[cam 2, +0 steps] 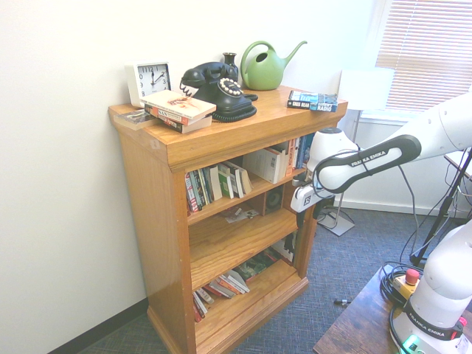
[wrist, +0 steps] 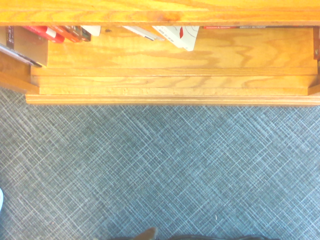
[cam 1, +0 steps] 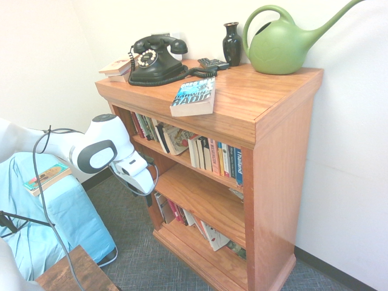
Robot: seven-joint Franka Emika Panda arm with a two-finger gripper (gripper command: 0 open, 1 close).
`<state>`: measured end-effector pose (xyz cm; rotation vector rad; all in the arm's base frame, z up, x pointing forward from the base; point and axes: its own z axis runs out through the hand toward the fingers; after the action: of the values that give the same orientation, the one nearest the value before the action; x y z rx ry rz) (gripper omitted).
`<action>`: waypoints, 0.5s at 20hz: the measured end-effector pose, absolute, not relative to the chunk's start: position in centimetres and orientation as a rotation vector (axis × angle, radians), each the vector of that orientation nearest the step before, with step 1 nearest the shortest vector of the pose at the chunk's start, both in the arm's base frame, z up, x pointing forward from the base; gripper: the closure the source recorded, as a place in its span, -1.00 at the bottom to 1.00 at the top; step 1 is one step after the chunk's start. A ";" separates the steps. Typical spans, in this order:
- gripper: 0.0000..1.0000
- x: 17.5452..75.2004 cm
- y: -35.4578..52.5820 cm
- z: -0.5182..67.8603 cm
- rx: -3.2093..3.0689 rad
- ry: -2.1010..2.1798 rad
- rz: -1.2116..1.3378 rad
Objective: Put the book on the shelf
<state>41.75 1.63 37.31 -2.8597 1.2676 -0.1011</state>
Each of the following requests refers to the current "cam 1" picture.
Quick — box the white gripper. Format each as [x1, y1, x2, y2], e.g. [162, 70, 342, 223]
[109, 150, 154, 209]

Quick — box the blue Darwin's Radio paperback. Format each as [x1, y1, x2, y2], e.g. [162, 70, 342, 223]
[169, 76, 216, 118]

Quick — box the grey cover book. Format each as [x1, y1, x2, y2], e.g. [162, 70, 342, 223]
[153, 191, 176, 226]

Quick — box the thin white leaning book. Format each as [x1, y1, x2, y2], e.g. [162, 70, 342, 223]
[181, 209, 196, 227]

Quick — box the black white leaning book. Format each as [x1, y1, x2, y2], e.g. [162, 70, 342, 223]
[155, 121, 171, 154]

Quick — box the cartoon cover book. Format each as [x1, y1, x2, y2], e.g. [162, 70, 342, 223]
[163, 124, 196, 156]

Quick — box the green striped spine book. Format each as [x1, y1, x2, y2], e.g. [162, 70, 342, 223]
[138, 113, 155, 142]

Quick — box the dark red spine book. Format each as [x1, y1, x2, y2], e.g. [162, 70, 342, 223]
[130, 112, 144, 139]

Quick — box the black spine white book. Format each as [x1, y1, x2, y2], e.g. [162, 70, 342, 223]
[196, 136, 213, 172]

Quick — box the pink Washington book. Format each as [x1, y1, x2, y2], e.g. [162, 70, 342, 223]
[208, 138, 222, 176]

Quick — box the white playing card book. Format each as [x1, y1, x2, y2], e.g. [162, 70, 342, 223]
[199, 220, 231, 252]

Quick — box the yellow spine book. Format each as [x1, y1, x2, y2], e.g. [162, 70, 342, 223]
[217, 142, 226, 177]

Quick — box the thin white spine book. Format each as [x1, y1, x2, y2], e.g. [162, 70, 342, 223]
[221, 143, 233, 178]

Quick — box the dark teal spine book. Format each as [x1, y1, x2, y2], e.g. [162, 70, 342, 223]
[227, 145, 238, 180]

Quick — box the teal orange cover book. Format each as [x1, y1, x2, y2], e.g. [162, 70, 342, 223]
[23, 162, 73, 197]

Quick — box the blue Thailand book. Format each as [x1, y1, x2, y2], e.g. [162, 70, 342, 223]
[235, 147, 244, 187]

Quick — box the green floral book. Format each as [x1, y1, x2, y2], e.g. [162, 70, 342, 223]
[226, 240, 247, 261]

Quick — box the cream paperback book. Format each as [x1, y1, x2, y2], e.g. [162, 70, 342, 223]
[107, 71, 133, 83]

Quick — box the light blue cloth cover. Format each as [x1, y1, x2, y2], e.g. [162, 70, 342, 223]
[0, 151, 118, 281]

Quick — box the flat lying magazine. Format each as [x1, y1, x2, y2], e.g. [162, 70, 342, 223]
[229, 187, 244, 203]

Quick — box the dark wooden side table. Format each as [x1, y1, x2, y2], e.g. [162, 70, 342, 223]
[35, 244, 122, 291]

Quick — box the black rotary telephone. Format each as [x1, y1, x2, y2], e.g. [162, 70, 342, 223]
[127, 45, 219, 87]
[130, 34, 190, 85]

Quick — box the black tripod stand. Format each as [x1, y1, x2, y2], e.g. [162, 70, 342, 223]
[0, 211, 56, 235]

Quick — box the wooden bookshelf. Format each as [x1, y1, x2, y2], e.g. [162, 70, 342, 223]
[95, 59, 324, 291]

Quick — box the black remote control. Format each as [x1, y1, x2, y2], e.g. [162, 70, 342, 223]
[197, 57, 230, 71]

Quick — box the black glossy vase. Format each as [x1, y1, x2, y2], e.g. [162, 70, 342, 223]
[222, 22, 243, 67]

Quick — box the green plastic watering can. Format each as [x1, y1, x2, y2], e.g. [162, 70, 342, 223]
[242, 0, 369, 76]

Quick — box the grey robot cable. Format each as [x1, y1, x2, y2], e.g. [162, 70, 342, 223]
[32, 126, 86, 291]

